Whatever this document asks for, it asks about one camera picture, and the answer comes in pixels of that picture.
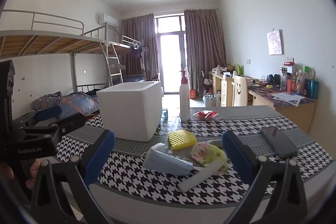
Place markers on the green paper bag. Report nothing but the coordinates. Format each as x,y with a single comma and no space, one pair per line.
239,69

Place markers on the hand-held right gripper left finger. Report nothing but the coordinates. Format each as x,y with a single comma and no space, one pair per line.
101,154

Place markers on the blue face mask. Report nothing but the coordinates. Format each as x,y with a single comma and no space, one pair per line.
165,161

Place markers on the blue orange plaid blanket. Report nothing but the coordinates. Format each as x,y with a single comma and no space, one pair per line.
76,104

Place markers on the glass balcony door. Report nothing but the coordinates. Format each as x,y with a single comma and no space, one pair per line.
172,61

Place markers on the wooden smiley face chair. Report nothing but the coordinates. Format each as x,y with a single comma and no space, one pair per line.
239,91

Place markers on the blue shampoo bottle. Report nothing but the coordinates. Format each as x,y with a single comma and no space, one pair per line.
314,89

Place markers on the red snack packet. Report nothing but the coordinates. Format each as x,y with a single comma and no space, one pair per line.
206,115

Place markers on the floral green pink cloth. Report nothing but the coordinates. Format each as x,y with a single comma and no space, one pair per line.
207,154

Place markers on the dark hanging clothes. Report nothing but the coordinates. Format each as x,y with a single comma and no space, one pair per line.
136,50

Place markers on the white pump bottle red cap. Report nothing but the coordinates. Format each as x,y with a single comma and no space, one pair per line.
184,103

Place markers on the metal bunk ladder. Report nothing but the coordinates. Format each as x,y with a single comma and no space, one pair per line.
115,66

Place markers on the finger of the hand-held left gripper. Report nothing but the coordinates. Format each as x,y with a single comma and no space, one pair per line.
68,123
48,111

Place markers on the large metal bunk bed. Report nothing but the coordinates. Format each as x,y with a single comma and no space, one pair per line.
47,43

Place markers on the person's left hand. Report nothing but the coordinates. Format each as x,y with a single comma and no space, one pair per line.
33,175

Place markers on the cartoon wall picture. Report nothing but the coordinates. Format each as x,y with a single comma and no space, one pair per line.
275,42

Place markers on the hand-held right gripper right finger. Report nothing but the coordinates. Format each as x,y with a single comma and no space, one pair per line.
236,158

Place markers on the white foam box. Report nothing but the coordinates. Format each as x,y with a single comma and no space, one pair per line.
126,113

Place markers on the orange floor container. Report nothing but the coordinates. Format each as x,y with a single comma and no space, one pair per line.
193,94

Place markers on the white tube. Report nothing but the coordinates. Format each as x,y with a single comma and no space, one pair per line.
197,176

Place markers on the white air conditioner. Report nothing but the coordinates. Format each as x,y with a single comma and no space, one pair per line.
107,19

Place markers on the black headphones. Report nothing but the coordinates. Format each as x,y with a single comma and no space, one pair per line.
273,79

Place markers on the printed papers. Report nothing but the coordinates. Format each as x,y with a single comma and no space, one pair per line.
288,98

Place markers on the small metal bunk bed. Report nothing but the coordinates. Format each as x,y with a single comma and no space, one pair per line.
123,49

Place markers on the yellow ridged sponge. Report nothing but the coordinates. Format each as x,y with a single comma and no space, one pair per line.
181,140

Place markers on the light blue waste bin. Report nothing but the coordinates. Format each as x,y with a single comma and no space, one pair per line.
210,101

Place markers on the wooden desk patterned top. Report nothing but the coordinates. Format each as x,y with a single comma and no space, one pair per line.
296,113

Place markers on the black smartphone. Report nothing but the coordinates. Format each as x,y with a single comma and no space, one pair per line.
278,141

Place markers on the brown curtain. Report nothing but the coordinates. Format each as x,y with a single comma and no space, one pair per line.
204,50
139,37

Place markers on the houndstooth tablecloth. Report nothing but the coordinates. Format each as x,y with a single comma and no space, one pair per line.
147,187

